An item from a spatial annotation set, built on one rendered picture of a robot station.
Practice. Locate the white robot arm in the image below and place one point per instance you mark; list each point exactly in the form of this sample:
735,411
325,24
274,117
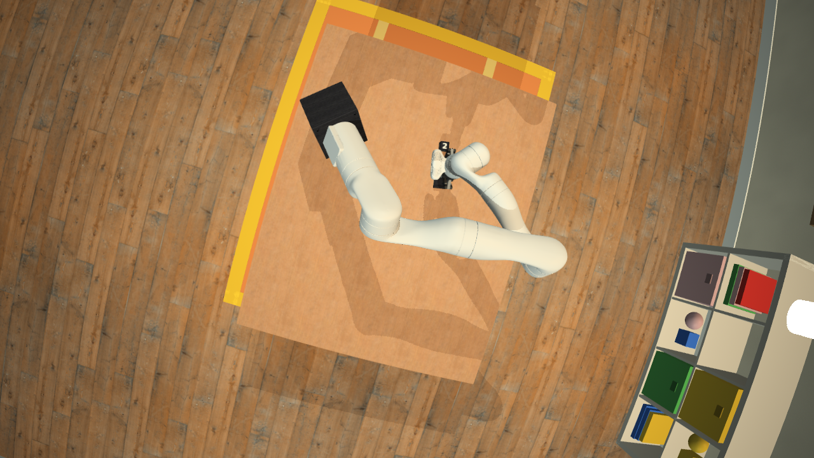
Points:
381,207

